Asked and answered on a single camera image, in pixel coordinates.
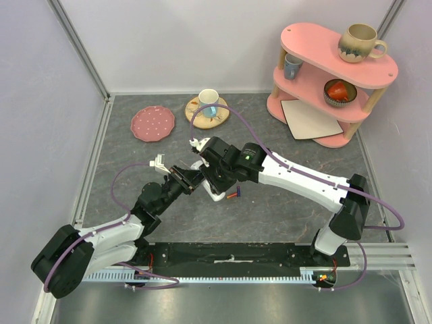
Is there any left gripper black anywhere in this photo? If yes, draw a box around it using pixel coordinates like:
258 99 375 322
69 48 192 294
156 164 206 215

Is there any white remote control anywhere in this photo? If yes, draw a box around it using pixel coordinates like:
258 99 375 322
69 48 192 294
191 161 225 202

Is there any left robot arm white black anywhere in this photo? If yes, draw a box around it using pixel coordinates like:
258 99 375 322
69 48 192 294
30 165 205 298

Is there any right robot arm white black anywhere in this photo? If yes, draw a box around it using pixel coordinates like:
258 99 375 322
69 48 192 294
190 136 370 266

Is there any beige leaf saucer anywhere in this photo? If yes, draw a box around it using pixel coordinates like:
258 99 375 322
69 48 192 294
184 96 230 130

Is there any light blue cup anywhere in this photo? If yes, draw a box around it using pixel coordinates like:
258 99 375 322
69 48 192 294
198 89 219 118

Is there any pink dotted plate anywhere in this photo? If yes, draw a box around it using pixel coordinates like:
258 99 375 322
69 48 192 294
130 105 175 142

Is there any white square mat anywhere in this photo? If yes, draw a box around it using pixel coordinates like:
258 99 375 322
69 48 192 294
281 100 343 140

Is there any grey blue mug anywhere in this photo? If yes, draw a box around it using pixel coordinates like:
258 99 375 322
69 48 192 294
283 53 303 80

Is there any pink three-tier shelf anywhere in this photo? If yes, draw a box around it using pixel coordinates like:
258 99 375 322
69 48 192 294
267 22 398 149

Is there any patterned dark bowl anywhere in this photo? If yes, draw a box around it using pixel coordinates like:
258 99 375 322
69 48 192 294
323 79 358 107

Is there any orange red cup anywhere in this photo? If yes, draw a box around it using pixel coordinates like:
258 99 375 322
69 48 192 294
327 81 348 101

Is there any beige ceramic mug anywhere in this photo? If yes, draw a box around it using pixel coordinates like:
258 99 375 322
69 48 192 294
337 24 387 63

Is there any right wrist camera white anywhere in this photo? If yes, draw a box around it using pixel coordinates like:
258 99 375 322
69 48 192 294
189 138 210 155

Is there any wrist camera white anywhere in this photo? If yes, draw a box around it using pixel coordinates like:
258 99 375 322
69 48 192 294
189 138 210 155
148 153 170 175

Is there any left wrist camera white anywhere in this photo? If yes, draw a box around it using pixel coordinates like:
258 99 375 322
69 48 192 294
148 153 170 175

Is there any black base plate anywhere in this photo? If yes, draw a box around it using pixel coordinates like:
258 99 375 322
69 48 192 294
128 242 350 278

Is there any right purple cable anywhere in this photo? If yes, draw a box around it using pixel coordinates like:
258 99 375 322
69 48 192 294
188 103 406 292

